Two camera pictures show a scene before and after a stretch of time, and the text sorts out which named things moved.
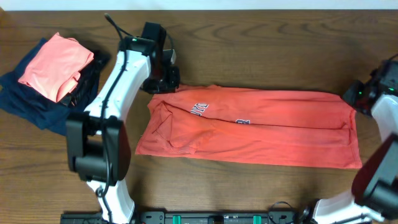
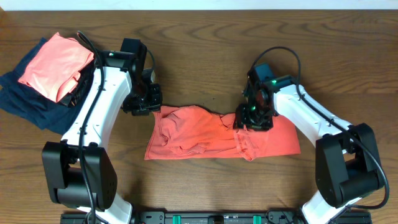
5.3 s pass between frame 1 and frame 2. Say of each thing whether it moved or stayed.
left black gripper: moved
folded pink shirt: stayed
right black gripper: moved
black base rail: stayed
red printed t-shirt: moved
